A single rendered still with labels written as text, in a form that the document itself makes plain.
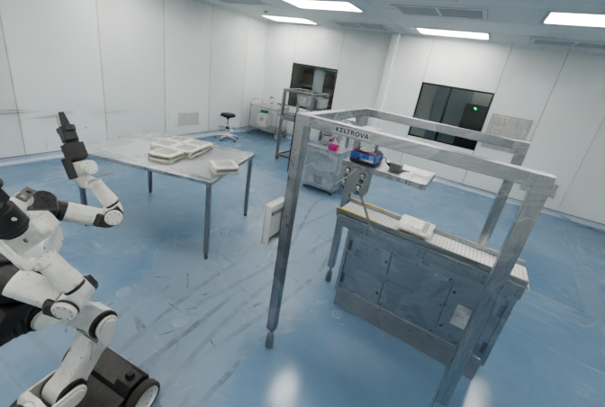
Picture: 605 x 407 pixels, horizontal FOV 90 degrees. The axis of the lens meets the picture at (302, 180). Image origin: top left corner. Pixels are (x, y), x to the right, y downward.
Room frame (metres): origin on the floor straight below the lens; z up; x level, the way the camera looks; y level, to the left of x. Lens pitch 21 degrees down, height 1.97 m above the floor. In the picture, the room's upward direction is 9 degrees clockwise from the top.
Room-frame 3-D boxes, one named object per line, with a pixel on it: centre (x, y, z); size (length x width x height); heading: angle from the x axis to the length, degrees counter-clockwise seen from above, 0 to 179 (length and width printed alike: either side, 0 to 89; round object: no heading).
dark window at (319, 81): (8.21, 0.15, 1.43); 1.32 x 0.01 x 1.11; 62
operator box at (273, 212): (1.65, 0.13, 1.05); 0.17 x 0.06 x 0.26; 151
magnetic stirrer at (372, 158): (2.26, -0.45, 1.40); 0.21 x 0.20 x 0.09; 151
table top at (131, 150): (3.16, 1.46, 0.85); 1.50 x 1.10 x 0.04; 81
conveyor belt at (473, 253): (2.02, -0.96, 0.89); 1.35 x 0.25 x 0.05; 61
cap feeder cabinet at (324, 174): (5.03, -0.38, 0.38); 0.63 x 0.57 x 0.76; 62
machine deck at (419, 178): (2.21, -0.64, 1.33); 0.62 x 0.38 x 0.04; 61
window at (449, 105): (6.62, -2.82, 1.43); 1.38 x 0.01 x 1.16; 62
